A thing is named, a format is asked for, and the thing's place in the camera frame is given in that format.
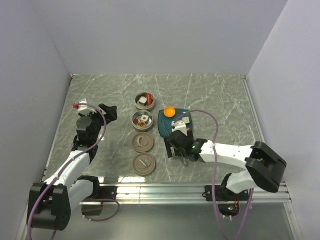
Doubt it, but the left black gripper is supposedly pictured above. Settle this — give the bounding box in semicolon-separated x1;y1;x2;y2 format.
79;103;117;142

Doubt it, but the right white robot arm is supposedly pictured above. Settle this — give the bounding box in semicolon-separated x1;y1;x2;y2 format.
166;130;287;200

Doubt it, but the orange half fruit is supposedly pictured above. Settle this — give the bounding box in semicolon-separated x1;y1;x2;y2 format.
163;106;176;118

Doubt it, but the brown lid with bar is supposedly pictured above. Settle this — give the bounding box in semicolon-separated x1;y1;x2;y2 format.
132;152;156;176

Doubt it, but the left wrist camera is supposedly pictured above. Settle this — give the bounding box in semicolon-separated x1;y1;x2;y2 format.
72;98;91;115

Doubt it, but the white rice block seaweed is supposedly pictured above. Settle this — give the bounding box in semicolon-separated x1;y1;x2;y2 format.
137;95;147;106

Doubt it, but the brown lid with curl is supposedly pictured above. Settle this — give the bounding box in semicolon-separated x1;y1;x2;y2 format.
131;132;154;153

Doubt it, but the aluminium front rail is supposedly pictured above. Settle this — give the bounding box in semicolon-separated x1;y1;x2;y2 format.
32;181;292;205

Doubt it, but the red sausage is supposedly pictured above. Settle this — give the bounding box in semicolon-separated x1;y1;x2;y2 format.
146;93;153;106

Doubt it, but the white tofu cube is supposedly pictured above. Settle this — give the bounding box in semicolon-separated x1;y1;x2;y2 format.
140;114;149;123

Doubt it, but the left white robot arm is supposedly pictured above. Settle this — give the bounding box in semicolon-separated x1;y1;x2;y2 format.
26;99;118;233

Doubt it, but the near metal round container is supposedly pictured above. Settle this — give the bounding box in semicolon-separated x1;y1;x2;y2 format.
131;110;154;132

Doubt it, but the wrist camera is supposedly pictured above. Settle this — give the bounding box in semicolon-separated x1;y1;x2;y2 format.
171;117;190;136
72;98;91;115

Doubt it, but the teal square plate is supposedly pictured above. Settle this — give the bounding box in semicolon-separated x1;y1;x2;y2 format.
157;108;194;138

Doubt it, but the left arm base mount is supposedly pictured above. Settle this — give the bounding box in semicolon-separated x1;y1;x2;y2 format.
81;185;118;217

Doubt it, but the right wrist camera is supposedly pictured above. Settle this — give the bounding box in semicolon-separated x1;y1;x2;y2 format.
171;117;190;136

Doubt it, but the far metal round container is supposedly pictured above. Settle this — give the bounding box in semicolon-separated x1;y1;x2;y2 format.
134;92;155;111

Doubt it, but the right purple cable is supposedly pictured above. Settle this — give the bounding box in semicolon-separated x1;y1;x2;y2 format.
174;109;255;240

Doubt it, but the metal round container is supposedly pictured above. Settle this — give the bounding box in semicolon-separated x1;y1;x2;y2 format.
131;110;154;132
134;92;155;111

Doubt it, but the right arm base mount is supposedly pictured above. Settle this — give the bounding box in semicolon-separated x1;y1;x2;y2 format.
202;185;249;202

